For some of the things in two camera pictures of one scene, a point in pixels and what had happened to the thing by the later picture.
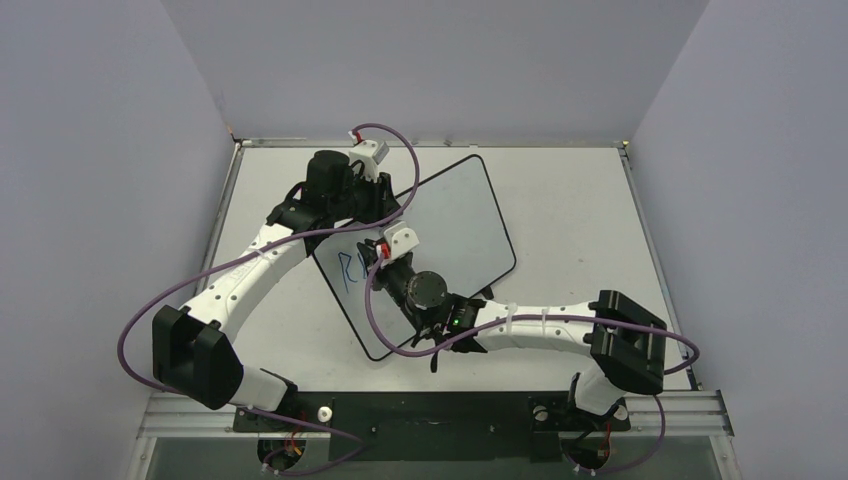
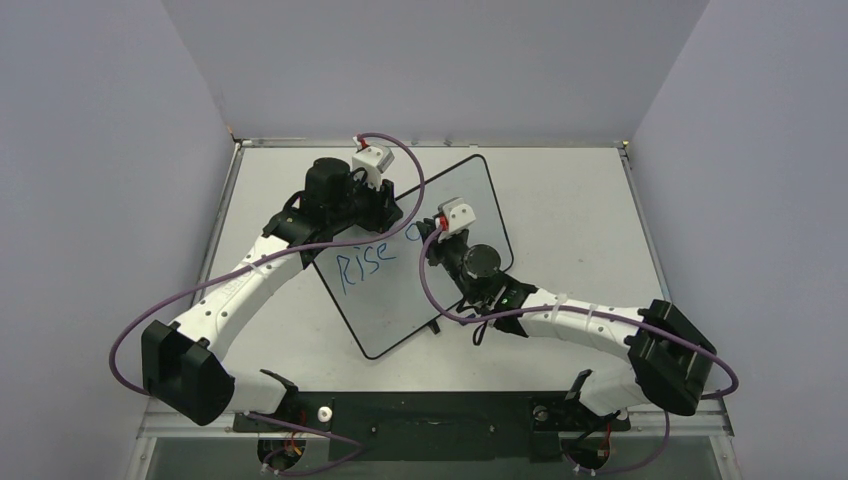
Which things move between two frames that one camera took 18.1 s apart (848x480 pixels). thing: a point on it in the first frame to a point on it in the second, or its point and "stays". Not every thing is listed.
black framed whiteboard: (463, 239) stays
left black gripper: (383, 203) stays
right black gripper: (382, 266) to (436, 240)
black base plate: (424, 426) stays
